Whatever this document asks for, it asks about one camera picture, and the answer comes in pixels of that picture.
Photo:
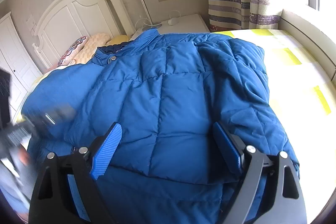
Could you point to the person's left hand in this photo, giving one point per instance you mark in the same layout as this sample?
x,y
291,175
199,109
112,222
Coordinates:
x,y
25,158

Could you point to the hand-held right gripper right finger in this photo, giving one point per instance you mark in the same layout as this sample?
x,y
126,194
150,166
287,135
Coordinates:
x,y
225,150

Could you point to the person's left forearm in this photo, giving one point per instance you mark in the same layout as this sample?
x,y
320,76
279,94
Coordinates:
x,y
10,187

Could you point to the patterned pillow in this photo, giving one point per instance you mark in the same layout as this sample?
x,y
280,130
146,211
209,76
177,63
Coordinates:
x,y
73,49

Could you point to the white wardrobe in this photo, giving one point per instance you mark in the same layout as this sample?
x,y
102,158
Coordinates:
x,y
13,56

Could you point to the cream window sill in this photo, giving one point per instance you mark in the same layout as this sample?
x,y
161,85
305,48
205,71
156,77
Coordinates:
x,y
307,27

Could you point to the blue puffer jacket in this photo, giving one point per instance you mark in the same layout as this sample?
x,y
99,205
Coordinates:
x,y
162,98

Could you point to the white nightstand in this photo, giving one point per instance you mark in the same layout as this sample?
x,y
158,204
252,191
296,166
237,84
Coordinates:
x,y
189,23

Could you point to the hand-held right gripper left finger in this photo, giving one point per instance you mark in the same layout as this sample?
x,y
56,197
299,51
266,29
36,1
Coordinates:
x,y
107,150

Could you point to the yellow pillow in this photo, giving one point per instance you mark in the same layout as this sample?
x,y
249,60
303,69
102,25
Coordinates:
x,y
118,39

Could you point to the white wooden headboard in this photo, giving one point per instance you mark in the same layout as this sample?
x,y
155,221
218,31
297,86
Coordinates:
x,y
60,19

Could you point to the peach pillow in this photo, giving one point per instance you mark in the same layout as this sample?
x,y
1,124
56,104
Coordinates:
x,y
94,41

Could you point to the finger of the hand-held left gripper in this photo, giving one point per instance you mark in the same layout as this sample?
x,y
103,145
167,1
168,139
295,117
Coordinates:
x,y
59,113

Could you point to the white wall switch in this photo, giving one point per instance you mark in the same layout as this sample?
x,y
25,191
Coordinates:
x,y
30,22

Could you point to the yellow checkered bed sheet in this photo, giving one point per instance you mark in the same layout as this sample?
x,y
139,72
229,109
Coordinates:
x,y
302,77

